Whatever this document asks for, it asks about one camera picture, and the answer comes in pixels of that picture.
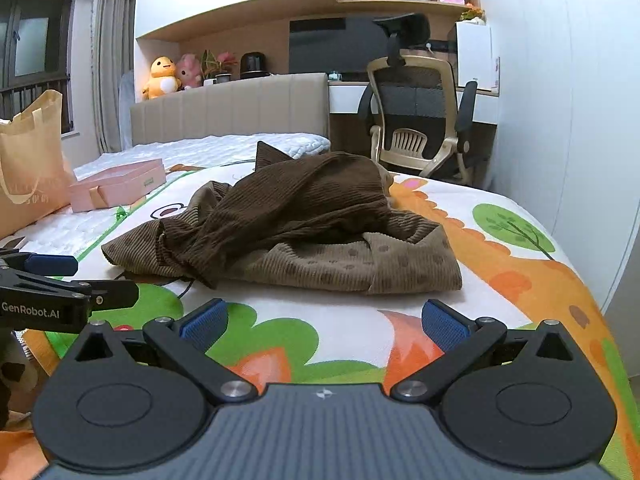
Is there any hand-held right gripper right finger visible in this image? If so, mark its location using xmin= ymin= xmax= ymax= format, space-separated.
xmin=389 ymin=298 xmax=576 ymax=406

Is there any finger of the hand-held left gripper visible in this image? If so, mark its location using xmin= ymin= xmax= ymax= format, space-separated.
xmin=50 ymin=279 xmax=140 ymax=312
xmin=0 ymin=252 xmax=79 ymax=278

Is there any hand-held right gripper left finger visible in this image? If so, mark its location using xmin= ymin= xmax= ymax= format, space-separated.
xmin=74 ymin=298 xmax=258 ymax=406

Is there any brown dotted corduroy garment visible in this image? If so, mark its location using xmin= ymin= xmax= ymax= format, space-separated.
xmin=101 ymin=141 xmax=463 ymax=295

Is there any beige tote bag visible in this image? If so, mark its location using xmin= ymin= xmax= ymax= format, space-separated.
xmin=0 ymin=89 xmax=78 ymax=241

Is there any pink gift box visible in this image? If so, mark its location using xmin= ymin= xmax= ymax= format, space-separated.
xmin=68 ymin=158 xmax=167 ymax=213

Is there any cartoon animal printed blanket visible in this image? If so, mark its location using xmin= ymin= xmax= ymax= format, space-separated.
xmin=0 ymin=162 xmax=633 ymax=480

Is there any beige padded headboard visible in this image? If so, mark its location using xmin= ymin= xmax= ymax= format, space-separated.
xmin=130 ymin=72 xmax=331 ymax=148

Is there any pale curtain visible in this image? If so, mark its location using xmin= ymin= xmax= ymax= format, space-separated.
xmin=92 ymin=0 xmax=137 ymax=153

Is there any yellow duck plush toy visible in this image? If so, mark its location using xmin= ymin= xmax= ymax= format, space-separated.
xmin=141 ymin=56 xmax=182 ymax=100

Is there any dark framed window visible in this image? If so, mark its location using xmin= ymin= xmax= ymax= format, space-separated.
xmin=0 ymin=0 xmax=76 ymax=136

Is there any beige mesh office chair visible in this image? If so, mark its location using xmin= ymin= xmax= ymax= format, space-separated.
xmin=357 ymin=12 xmax=481 ymax=186

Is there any pink plush toy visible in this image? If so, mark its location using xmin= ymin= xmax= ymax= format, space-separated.
xmin=175 ymin=53 xmax=203 ymax=91

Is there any potted plant with red leaves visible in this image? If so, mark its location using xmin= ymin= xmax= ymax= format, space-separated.
xmin=200 ymin=50 xmax=239 ymax=86

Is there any black round speaker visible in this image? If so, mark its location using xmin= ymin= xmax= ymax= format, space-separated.
xmin=240 ymin=51 xmax=268 ymax=80

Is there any white cabinet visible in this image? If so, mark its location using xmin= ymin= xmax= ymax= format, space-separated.
xmin=455 ymin=21 xmax=501 ymax=97

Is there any black computer monitor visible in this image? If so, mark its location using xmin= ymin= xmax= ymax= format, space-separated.
xmin=288 ymin=14 xmax=431 ymax=75

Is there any orange flower bunch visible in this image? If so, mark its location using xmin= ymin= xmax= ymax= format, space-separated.
xmin=457 ymin=2 xmax=487 ymax=26

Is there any thin black cable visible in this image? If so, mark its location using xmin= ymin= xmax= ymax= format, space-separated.
xmin=112 ymin=270 xmax=196 ymax=302

